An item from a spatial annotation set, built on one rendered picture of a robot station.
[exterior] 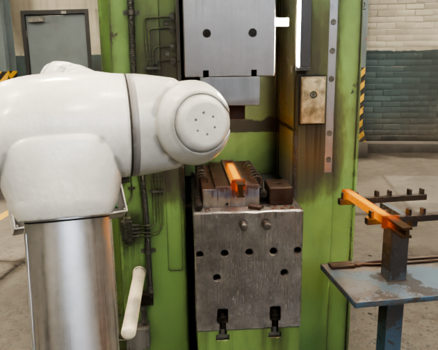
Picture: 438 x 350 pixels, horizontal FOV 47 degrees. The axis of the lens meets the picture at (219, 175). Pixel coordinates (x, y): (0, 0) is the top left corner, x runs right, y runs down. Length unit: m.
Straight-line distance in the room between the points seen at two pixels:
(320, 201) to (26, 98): 1.53
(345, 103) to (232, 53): 0.50
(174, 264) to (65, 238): 1.42
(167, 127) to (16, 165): 0.17
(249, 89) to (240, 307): 0.77
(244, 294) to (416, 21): 6.39
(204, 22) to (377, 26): 6.13
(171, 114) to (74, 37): 7.68
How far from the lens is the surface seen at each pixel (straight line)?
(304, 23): 1.86
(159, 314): 2.10
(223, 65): 1.71
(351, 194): 1.73
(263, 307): 1.88
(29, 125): 0.59
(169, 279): 2.03
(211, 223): 1.74
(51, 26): 8.39
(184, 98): 0.58
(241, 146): 2.23
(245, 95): 1.72
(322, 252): 2.06
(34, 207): 0.60
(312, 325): 2.19
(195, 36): 1.70
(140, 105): 0.60
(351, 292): 1.67
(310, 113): 1.89
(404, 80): 7.81
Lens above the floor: 1.43
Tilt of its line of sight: 13 degrees down
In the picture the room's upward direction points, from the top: 1 degrees counter-clockwise
